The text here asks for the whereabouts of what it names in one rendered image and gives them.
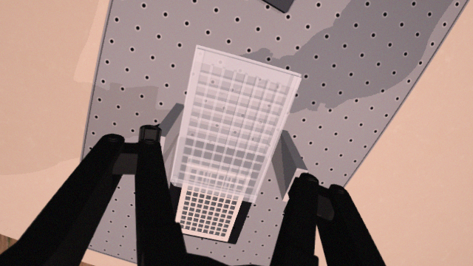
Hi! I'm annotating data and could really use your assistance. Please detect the dark grey rectangular base plate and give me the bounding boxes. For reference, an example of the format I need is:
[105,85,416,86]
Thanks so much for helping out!
[262,0,294,13]

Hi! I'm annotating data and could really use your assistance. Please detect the black rectangular plate nest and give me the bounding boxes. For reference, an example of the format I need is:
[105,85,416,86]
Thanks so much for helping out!
[169,183,252,245]

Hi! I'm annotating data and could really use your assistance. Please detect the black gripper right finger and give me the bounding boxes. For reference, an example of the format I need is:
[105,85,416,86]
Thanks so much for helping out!
[270,130,386,266]

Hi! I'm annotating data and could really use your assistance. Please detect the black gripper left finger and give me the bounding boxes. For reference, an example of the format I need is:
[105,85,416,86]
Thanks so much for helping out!
[0,103,190,266]

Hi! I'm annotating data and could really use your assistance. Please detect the white well plate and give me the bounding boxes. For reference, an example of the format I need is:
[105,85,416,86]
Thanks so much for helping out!
[170,44,302,203]
[175,188,242,242]

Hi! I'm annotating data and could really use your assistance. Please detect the grey perforated base plate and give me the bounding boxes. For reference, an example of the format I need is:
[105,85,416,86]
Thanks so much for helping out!
[80,0,470,266]

